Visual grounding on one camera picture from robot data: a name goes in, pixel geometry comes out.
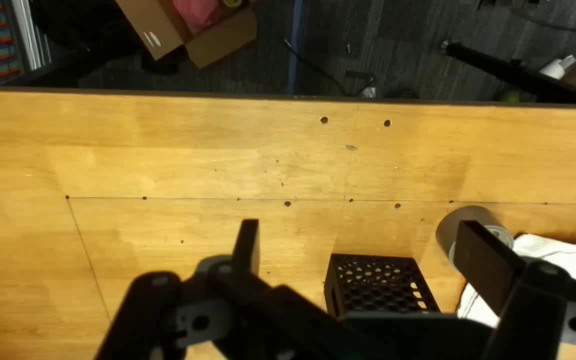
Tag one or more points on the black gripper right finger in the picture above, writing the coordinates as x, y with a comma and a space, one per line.
484, 260

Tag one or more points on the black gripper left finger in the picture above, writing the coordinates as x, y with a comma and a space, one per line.
247, 243

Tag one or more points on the white towel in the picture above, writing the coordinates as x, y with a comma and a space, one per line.
568, 256

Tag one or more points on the black perforated plastic basket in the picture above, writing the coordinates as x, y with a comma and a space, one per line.
375, 280

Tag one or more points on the black tripod leg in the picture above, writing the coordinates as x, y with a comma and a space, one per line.
515, 71

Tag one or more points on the white bottle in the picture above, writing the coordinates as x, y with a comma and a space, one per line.
558, 64

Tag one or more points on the pink item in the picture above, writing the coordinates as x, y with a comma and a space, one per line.
199, 13

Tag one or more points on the open cardboard box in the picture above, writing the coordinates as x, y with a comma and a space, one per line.
154, 26

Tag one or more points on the grey duct tape roll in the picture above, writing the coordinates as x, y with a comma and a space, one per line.
469, 217

